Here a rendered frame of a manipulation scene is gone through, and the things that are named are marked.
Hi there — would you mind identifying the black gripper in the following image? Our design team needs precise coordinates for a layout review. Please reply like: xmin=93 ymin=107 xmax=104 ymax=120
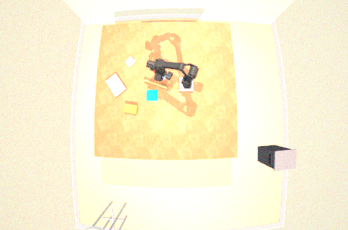
xmin=156 ymin=69 xmax=173 ymax=80

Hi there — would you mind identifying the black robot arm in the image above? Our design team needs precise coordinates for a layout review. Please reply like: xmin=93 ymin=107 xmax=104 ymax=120
xmin=146 ymin=58 xmax=199 ymax=88

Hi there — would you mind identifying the white flat box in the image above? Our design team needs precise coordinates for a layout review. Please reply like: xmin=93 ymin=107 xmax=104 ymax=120
xmin=105 ymin=74 xmax=127 ymax=97

